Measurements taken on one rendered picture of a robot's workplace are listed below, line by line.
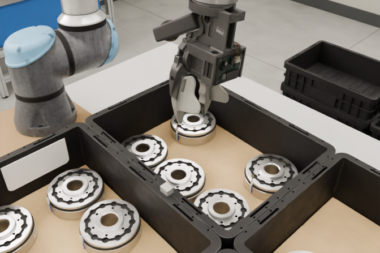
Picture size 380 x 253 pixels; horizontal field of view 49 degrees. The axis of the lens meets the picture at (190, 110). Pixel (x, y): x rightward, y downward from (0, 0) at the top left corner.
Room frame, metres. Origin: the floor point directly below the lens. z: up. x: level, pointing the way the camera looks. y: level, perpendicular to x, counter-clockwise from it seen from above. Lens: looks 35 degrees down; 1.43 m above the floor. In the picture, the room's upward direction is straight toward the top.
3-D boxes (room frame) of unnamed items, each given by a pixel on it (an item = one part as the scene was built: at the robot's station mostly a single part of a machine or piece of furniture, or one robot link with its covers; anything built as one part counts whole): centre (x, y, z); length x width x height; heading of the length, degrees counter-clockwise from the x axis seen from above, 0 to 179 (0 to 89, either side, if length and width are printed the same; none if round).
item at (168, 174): (0.58, 0.02, 0.86); 0.05 x 0.05 x 0.01
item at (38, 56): (0.86, 0.36, 0.96); 0.13 x 0.12 x 0.14; 131
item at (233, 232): (0.62, -0.03, 0.92); 0.40 x 0.30 x 0.02; 43
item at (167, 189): (0.47, 0.04, 0.94); 0.02 x 0.01 x 0.01; 43
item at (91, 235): (0.47, 0.14, 0.86); 0.10 x 0.10 x 0.01
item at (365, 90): (1.47, -0.63, 0.37); 0.40 x 0.30 x 0.45; 44
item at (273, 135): (0.62, -0.03, 0.87); 0.40 x 0.30 x 0.11; 43
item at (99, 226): (0.47, 0.14, 0.86); 0.05 x 0.05 x 0.01
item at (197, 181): (0.58, 0.02, 0.86); 0.10 x 0.10 x 0.01
